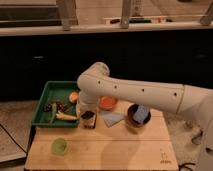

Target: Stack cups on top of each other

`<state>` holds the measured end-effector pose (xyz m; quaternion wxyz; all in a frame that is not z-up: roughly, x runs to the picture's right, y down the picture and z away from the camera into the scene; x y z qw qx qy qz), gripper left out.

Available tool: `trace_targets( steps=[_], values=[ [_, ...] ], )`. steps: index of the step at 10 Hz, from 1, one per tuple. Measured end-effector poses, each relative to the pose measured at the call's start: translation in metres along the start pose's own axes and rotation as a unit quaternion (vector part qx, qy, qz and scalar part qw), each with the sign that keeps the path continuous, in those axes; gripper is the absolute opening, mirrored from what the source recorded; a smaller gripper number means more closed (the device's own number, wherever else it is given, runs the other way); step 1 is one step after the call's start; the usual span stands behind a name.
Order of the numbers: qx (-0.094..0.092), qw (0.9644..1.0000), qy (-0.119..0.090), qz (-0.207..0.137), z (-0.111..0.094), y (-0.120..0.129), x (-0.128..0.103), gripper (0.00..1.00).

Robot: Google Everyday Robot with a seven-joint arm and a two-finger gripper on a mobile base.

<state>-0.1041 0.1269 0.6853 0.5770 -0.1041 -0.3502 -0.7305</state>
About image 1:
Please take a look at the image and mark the orange toy fruit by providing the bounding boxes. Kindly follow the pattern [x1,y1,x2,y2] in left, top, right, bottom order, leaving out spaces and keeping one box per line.
[69,92,79,103]

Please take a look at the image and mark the orange cup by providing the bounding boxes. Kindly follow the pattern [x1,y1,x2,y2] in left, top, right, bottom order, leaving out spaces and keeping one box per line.
[99,96,118,110]

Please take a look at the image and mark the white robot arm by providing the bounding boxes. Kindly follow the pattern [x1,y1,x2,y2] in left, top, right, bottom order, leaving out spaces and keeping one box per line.
[77,62,213,171]

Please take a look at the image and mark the green plastic cup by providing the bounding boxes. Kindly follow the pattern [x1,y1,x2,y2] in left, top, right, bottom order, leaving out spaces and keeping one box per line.
[51,138,68,156]

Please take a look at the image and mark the dark toy grapes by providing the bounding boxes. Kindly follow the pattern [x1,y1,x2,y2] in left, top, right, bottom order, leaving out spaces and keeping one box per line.
[43,102,66,112]

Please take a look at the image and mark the green plastic tray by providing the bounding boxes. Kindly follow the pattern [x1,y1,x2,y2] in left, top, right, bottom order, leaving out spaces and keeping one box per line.
[32,81,79,128]

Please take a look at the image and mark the dark brown bowl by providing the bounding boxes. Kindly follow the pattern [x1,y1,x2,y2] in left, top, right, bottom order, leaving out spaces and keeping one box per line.
[126,104,151,128]

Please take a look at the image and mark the black cable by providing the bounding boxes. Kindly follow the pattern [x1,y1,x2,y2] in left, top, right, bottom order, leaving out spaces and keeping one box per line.
[0,123,28,154]

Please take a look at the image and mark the light blue cloth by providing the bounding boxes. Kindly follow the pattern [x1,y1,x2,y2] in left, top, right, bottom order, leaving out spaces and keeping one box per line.
[100,111,124,127]

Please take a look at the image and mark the yellow toy banana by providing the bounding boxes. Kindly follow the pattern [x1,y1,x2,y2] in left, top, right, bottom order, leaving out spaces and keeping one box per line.
[56,112,77,121]

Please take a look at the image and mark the green toy vegetable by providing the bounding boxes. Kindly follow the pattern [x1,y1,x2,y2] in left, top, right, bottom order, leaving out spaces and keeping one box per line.
[50,103,57,123]

